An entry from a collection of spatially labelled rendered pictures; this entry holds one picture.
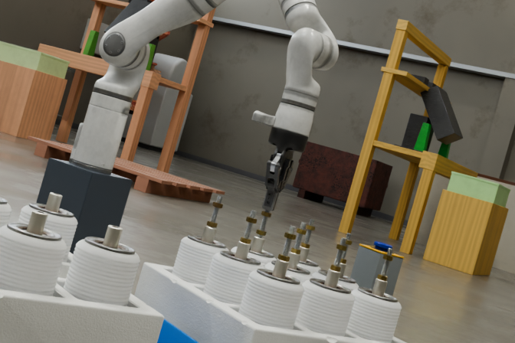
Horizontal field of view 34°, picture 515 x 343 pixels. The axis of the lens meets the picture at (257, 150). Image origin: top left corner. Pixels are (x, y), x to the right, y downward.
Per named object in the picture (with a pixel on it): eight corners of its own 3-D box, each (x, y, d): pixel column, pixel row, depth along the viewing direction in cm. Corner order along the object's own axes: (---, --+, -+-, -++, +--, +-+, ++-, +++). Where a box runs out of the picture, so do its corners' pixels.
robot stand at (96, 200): (11, 284, 192) (48, 157, 192) (55, 285, 204) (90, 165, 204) (54, 305, 185) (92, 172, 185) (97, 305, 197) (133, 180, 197)
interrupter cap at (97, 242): (76, 237, 125) (77, 233, 125) (120, 246, 129) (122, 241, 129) (96, 251, 119) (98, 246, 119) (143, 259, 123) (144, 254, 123)
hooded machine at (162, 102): (147, 147, 1400) (172, 59, 1400) (179, 157, 1363) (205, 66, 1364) (113, 138, 1329) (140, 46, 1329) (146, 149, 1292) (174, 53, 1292)
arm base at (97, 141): (63, 161, 193) (83, 89, 193) (90, 166, 201) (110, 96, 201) (92, 171, 188) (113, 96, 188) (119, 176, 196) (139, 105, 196)
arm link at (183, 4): (184, -32, 185) (200, -20, 194) (88, 38, 191) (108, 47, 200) (205, 1, 183) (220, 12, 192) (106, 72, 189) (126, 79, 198)
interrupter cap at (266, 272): (301, 283, 145) (303, 279, 145) (296, 288, 138) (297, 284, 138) (260, 270, 147) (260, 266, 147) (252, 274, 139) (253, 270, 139)
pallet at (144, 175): (224, 207, 590) (228, 193, 590) (152, 196, 520) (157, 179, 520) (99, 165, 653) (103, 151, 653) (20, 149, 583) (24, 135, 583)
